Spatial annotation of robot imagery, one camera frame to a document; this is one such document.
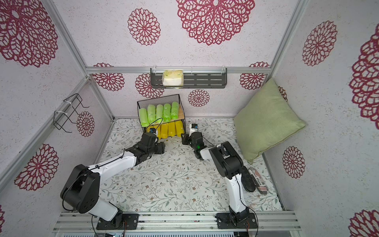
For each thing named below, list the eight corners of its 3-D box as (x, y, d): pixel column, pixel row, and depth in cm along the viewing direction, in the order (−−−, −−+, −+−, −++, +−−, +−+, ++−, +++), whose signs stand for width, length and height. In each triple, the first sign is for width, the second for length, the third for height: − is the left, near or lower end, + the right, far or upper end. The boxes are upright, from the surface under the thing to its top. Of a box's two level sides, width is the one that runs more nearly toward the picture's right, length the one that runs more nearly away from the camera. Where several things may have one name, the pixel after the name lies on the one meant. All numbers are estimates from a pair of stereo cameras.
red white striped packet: (261, 197, 84) (263, 194, 81) (245, 171, 94) (247, 168, 90) (268, 193, 85) (271, 191, 82) (252, 169, 95) (254, 166, 92)
